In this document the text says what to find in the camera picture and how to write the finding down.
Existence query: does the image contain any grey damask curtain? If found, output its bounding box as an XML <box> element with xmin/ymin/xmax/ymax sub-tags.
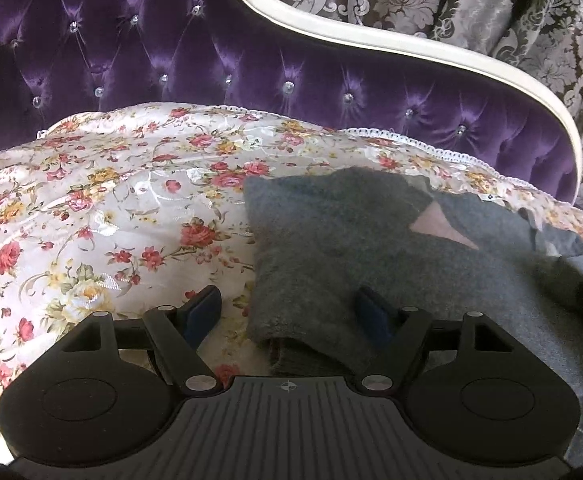
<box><xmin>244</xmin><ymin>0</ymin><xmax>583</xmax><ymax>217</ymax></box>

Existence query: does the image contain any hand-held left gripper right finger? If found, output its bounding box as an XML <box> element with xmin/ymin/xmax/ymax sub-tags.
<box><xmin>354</xmin><ymin>286</ymin><xmax>517</xmax><ymax>394</ymax></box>

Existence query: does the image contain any grey knit sweater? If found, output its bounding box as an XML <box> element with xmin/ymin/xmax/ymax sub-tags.
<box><xmin>244</xmin><ymin>166</ymin><xmax>583</xmax><ymax>461</ymax></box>

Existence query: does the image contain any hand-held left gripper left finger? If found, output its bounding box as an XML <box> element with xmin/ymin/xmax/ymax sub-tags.
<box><xmin>62</xmin><ymin>285</ymin><xmax>223</xmax><ymax>395</ymax></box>

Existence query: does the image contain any floral bedspread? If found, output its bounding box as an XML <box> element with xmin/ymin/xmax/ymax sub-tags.
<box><xmin>0</xmin><ymin>102</ymin><xmax>583</xmax><ymax>417</ymax></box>

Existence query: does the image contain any purple tufted headboard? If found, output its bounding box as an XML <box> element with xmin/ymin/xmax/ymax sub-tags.
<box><xmin>0</xmin><ymin>0</ymin><xmax>583</xmax><ymax>207</ymax></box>

